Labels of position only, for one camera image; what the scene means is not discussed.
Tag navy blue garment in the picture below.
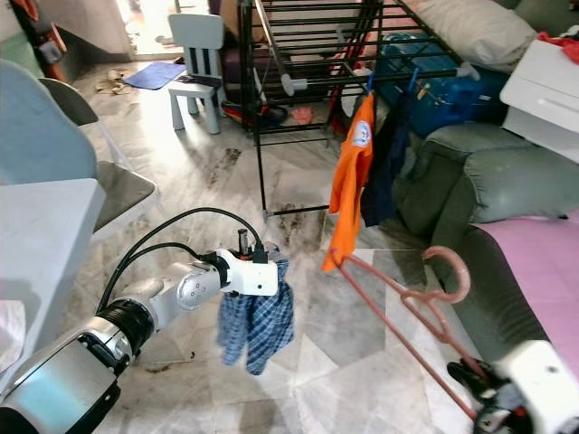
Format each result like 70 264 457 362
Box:
360 90 414 227

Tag blue plaid shorts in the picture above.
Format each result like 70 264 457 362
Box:
217 260 296 376

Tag black metal drying rack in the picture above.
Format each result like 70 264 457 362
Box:
238 0 482 220

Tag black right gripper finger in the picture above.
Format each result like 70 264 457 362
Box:
448 359 489 390

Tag orange shirt with round badge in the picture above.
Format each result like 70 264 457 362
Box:
323 95 376 272

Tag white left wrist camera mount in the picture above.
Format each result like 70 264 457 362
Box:
219 251 280 297

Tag dark green sofa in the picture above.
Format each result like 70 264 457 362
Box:
394 122 579 363

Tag purple sofa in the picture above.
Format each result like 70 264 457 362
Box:
219 45 259 91

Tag beige pillow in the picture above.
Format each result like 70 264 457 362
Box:
412 0 539 73

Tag white cabinet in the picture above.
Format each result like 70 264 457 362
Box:
500 41 579 164

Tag blue floor mat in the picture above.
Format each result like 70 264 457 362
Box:
122 61 187 91

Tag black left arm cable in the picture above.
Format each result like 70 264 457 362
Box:
98 206 271 313
111 240 223 299

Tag red cloth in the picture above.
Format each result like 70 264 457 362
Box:
538 30 579 64

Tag white folding table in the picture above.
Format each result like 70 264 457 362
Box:
0 179 107 390

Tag large blue bag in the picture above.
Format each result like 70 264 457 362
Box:
375 32 512 138

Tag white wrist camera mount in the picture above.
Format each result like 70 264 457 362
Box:
493 339 579 434
219 251 280 297

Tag pink slipper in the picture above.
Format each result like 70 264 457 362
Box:
289 106 316 127

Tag pink plastic hanger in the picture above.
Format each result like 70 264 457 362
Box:
333 246 488 421

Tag grey folding chair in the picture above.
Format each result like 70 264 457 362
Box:
41 79 159 227

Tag white child chair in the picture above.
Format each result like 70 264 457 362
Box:
168 14 227 135

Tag beige slippers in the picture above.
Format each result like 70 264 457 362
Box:
95 71 134 96

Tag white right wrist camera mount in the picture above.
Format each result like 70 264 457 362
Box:
493 339 579 434

